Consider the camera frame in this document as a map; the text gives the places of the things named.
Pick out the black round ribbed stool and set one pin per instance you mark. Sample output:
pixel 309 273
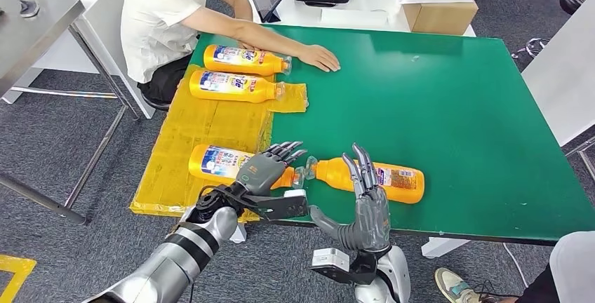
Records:
pixel 576 1

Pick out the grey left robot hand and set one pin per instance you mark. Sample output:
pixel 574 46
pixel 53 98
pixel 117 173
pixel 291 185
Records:
pixel 260 173

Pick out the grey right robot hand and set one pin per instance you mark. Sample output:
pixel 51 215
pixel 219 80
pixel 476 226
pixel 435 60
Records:
pixel 372 222

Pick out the small metal part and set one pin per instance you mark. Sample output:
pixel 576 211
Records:
pixel 29 9

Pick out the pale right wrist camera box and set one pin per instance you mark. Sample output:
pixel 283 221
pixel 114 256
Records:
pixel 330 259

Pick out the yellow floor tape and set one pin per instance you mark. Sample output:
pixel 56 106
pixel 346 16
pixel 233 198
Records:
pixel 18 263

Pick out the person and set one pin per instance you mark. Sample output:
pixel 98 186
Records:
pixel 153 27
pixel 574 263

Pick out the orange detergent bottle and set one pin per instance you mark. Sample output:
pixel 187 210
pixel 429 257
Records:
pixel 404 189
pixel 209 166
pixel 241 64
pixel 223 92

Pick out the yellow taped cardboard sheet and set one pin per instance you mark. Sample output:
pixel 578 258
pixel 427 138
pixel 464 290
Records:
pixel 209 124

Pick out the white side table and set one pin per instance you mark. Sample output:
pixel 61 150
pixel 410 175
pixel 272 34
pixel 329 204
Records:
pixel 560 82

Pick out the brown cardboard box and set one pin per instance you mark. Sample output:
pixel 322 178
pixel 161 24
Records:
pixel 440 19

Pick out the stainless steel table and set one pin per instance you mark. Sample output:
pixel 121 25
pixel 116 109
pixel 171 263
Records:
pixel 32 40

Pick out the white table foot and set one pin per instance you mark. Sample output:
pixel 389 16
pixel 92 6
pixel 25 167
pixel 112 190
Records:
pixel 441 247

